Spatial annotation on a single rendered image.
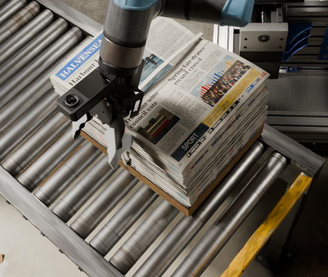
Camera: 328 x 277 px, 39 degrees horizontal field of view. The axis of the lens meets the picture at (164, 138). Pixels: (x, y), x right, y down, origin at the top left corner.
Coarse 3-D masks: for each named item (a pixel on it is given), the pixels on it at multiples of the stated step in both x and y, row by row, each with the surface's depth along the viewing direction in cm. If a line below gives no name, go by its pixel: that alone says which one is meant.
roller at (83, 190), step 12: (96, 168) 113; (108, 168) 113; (84, 180) 111; (96, 180) 112; (72, 192) 110; (84, 192) 110; (60, 204) 109; (72, 204) 109; (60, 216) 108; (72, 216) 110
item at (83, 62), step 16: (160, 16) 104; (160, 32) 102; (176, 32) 102; (80, 48) 101; (96, 48) 101; (160, 48) 100; (64, 64) 100; (80, 64) 99; (96, 64) 99; (144, 64) 98; (64, 80) 97; (96, 128) 103
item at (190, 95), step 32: (192, 64) 97; (224, 64) 96; (160, 96) 93; (192, 96) 92; (224, 96) 91; (256, 96) 95; (128, 128) 89; (160, 128) 89; (192, 128) 88; (224, 128) 89; (256, 128) 105; (160, 160) 88; (192, 160) 85; (224, 160) 99; (192, 192) 94
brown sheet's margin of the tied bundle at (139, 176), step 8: (256, 136) 110; (248, 144) 108; (240, 152) 106; (232, 160) 104; (152, 184) 103; (216, 184) 105; (160, 192) 104; (208, 192) 103; (168, 200) 103; (200, 200) 102; (184, 208) 99; (192, 208) 100
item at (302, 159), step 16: (32, 0) 147; (48, 0) 145; (64, 16) 141; (80, 16) 140; (96, 32) 136; (272, 128) 113; (272, 144) 111; (288, 144) 111; (288, 160) 110; (304, 160) 108; (320, 160) 108; (288, 176) 116; (304, 192) 116
